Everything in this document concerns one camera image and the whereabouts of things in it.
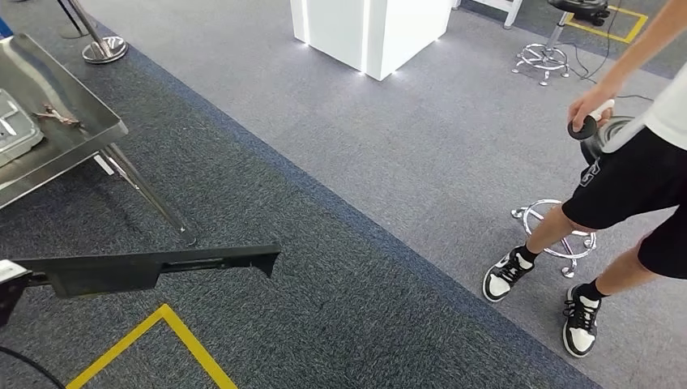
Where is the person's hand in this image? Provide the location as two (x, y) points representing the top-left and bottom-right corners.
(567, 84), (617, 134)

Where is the black ring hand controller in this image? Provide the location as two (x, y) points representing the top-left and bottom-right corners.
(567, 99), (617, 143)

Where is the black plastic plate frame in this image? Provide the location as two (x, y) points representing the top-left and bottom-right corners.
(11, 244), (282, 300)

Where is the steel workbench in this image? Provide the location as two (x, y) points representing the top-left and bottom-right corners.
(0, 32), (198, 248)

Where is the person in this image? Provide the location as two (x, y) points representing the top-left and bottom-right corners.
(481, 0), (687, 360)

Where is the stamped sheet metal panel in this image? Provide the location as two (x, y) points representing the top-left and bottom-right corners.
(0, 88), (45, 169)

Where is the black floor cable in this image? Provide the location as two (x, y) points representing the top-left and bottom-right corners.
(565, 11), (655, 103)

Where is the white lit pedestal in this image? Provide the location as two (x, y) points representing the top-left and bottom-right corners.
(289, 0), (455, 82)

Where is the chrome stanchion post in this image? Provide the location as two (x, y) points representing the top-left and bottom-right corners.
(66, 0), (130, 66)

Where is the dark base stanchion post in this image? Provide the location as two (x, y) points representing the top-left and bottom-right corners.
(55, 0), (92, 41)

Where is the red and white wire bundle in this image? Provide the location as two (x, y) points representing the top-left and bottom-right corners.
(32, 103), (85, 131)

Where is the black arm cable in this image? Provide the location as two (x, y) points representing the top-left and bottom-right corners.
(0, 345), (67, 389)

